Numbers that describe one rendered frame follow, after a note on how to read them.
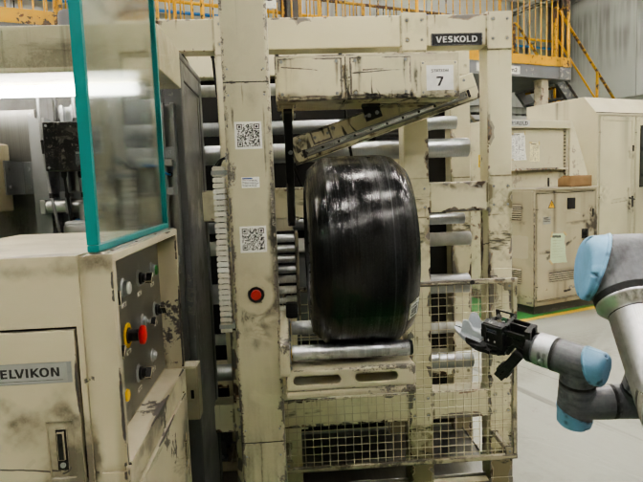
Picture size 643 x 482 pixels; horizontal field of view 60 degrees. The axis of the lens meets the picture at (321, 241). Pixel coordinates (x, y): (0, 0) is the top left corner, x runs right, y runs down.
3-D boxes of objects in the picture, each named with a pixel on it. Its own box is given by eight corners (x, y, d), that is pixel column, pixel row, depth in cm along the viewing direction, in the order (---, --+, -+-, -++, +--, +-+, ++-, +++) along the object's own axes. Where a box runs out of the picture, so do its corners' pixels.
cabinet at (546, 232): (535, 316, 553) (535, 188, 541) (493, 305, 605) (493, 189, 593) (598, 304, 592) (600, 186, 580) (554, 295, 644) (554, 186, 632)
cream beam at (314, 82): (276, 101, 180) (274, 54, 179) (277, 112, 205) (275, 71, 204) (461, 97, 184) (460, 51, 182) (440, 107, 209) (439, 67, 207)
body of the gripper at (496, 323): (494, 307, 136) (543, 320, 128) (496, 336, 139) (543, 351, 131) (477, 322, 131) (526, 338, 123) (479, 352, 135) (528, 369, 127)
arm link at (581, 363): (597, 398, 116) (601, 361, 113) (544, 379, 123) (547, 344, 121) (611, 382, 121) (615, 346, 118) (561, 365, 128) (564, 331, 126)
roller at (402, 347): (288, 349, 160) (289, 364, 157) (288, 342, 156) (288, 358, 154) (410, 342, 162) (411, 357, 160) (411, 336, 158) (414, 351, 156)
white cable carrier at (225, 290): (220, 333, 162) (210, 166, 157) (222, 328, 167) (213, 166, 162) (235, 332, 162) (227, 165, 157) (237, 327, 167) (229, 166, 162)
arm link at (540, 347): (562, 358, 128) (545, 378, 123) (542, 351, 131) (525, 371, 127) (562, 331, 125) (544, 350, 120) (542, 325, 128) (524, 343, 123)
